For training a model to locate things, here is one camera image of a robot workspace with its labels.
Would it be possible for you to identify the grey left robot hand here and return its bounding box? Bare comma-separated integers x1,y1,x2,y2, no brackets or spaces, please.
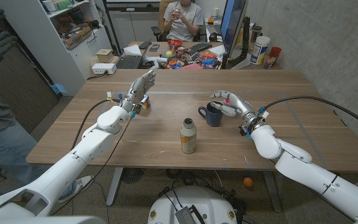
120,69,157,114

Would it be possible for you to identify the cardboard box with print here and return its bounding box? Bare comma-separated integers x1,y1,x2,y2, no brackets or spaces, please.
63,25,93,50

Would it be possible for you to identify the white robot torso base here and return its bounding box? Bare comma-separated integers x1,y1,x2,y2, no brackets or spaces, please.
147,185,238,224

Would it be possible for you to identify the white shelf unit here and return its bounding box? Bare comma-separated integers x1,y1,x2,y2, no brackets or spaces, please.
0,0,113,96

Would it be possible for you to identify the clear glass with items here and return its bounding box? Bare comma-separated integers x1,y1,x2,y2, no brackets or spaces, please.
262,52,276,69

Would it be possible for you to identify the navy blue mug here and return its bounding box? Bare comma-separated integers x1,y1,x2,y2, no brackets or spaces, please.
198,101,225,128

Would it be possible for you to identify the white box device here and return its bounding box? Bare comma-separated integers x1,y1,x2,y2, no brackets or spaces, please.
91,63,117,75

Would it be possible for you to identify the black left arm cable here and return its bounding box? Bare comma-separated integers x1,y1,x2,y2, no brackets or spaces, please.
70,98,122,150

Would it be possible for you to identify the round floor fan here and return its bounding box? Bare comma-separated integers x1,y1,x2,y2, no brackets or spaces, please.
121,167,145,184

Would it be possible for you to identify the small plain cardboard box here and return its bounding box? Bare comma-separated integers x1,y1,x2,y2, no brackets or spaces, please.
95,49,115,63

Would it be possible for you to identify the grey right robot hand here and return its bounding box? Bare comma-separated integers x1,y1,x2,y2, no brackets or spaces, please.
210,90,260,124

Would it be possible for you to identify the black laptop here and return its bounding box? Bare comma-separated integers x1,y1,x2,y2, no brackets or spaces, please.
116,39,152,70

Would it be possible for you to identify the black keyboard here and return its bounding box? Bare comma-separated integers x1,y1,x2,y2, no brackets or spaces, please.
185,42,213,53

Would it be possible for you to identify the white round canister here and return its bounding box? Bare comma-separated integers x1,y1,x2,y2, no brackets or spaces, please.
250,35,271,65

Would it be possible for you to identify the computer monitor on stand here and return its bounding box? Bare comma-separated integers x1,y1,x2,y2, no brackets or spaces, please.
221,0,251,70

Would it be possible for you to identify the seated person grey t-shirt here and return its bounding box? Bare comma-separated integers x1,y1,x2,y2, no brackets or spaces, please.
163,0,204,42

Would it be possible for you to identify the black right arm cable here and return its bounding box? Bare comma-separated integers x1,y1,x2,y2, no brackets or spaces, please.
261,95,358,134

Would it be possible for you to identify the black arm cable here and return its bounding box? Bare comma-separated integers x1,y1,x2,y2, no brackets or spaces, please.
70,98,122,150
261,95,358,134

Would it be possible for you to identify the dark lidded jar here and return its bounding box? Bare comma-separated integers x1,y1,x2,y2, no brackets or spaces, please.
250,26,263,43

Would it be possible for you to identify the colourful puzzle cube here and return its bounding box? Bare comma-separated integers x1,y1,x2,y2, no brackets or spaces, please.
140,95,151,110

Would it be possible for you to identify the white crumpled paper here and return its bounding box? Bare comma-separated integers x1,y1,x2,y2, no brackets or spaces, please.
122,44,143,57

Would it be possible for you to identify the beige open bottle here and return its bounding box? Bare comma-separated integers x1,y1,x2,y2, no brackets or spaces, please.
180,118,198,155

